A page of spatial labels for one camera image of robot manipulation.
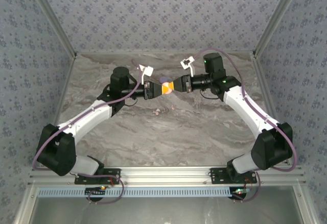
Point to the pink round charging case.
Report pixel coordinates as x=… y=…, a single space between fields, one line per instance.
x=167 y=93

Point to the purple round charging case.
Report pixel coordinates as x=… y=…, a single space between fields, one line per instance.
x=163 y=79

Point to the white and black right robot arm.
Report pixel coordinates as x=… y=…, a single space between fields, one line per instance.
x=245 y=109

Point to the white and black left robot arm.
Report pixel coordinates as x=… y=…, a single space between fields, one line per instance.
x=84 y=117

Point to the black controller board with LED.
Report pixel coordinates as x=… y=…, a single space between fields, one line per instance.
x=238 y=194
x=93 y=192

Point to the grey sheet metal panel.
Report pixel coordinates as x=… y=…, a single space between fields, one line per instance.
x=166 y=211

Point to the broad aluminium side rail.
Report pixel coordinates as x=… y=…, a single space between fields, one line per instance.
x=262 y=81

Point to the thin aluminium side rail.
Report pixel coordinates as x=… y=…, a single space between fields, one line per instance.
x=66 y=81

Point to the slanted aluminium frame post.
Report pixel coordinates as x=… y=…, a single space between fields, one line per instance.
x=276 y=17

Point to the wide aluminium frame rail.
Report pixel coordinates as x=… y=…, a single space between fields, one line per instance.
x=166 y=175

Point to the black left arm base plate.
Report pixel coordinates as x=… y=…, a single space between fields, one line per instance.
x=115 y=172

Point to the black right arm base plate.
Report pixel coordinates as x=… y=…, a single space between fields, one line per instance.
x=217 y=175

